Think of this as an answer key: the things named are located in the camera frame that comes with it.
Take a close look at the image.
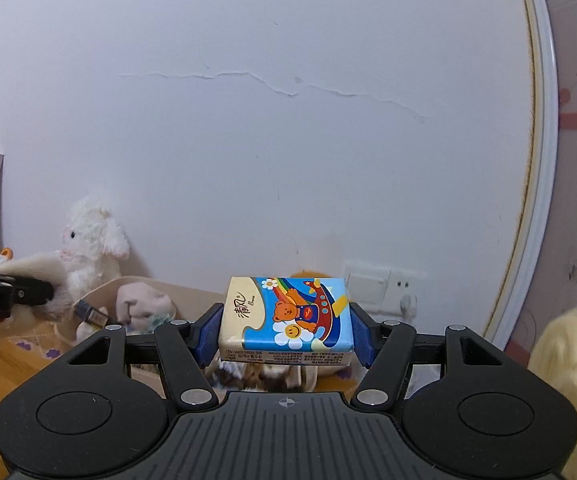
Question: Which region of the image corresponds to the beige plastic basket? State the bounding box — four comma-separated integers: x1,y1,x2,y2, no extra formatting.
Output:
51,275,359,396

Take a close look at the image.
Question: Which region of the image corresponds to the cartoon bear tissue packet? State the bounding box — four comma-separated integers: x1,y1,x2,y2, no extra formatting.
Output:
217,276,356,367

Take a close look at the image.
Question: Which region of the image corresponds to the small white plush toy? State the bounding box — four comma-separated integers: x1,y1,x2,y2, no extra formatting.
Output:
0,249,74,322

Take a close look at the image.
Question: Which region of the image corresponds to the white wall switch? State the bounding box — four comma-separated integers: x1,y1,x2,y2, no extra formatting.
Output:
343,260,391,316

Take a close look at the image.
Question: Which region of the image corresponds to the beige cloth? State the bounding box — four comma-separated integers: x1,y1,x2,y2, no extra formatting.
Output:
117,281,175,333

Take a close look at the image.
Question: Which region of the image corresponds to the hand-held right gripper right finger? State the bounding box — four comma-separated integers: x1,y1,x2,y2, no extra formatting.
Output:
348,305,515,408

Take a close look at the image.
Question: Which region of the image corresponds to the white lamb plush toy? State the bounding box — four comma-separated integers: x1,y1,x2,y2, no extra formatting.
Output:
60,195,130,301

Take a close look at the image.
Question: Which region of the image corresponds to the white wall socket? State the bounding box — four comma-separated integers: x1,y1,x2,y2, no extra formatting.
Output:
388,267,426,318

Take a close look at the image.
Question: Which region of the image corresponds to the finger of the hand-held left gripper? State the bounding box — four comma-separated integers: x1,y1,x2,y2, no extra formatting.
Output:
0,269,55,307

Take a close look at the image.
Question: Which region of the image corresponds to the white door frame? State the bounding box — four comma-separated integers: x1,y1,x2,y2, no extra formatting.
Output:
483,0,560,351

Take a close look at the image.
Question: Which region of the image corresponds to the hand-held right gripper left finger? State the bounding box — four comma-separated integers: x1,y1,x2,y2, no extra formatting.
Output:
61,302,226,408

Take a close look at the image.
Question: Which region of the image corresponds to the black box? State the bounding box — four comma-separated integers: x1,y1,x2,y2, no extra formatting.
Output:
72,300,110,328

